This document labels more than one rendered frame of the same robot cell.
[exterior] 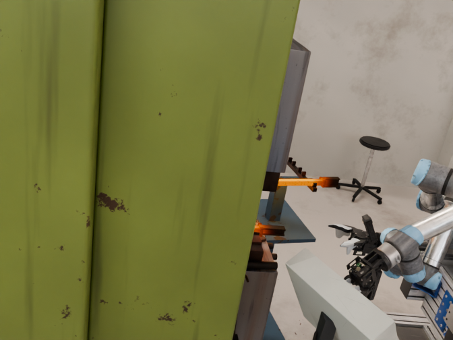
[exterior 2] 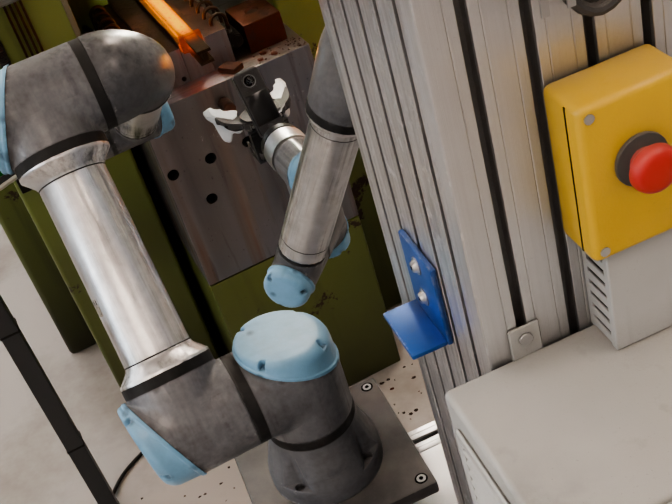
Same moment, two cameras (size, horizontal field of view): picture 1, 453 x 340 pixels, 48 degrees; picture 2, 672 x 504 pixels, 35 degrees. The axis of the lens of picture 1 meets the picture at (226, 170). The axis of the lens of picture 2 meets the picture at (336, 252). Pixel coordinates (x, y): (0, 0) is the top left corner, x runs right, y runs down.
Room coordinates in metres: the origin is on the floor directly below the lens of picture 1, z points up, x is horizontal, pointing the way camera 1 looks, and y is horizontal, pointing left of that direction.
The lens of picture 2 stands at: (1.74, -2.19, 1.84)
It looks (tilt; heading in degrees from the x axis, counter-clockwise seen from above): 36 degrees down; 87
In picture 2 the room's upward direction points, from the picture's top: 17 degrees counter-clockwise
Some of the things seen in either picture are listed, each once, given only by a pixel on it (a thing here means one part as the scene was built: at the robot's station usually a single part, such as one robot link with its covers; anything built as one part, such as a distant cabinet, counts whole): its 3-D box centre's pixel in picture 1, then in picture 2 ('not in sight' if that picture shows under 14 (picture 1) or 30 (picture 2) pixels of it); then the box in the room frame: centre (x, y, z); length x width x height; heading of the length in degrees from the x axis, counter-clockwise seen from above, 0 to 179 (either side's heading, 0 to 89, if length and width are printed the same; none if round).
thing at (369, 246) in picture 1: (365, 241); (272, 135); (1.77, -0.60, 0.97); 0.12 x 0.08 x 0.09; 101
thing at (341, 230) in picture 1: (338, 231); (283, 100); (1.81, -0.50, 0.97); 0.09 x 0.03 x 0.06; 65
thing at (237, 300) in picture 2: not in sight; (271, 270); (1.67, 0.06, 0.23); 0.56 x 0.38 x 0.47; 101
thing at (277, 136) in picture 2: not in sight; (289, 149); (1.79, -0.68, 0.98); 0.08 x 0.05 x 0.08; 11
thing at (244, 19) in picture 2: not in sight; (255, 24); (1.83, -0.07, 0.95); 0.12 x 0.09 x 0.07; 101
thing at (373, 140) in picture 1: (367, 167); not in sight; (4.43, -1.30, 0.27); 0.46 x 0.44 x 0.55; 98
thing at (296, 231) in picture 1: (272, 219); not in sight; (2.23, -0.27, 0.75); 0.40 x 0.30 x 0.02; 21
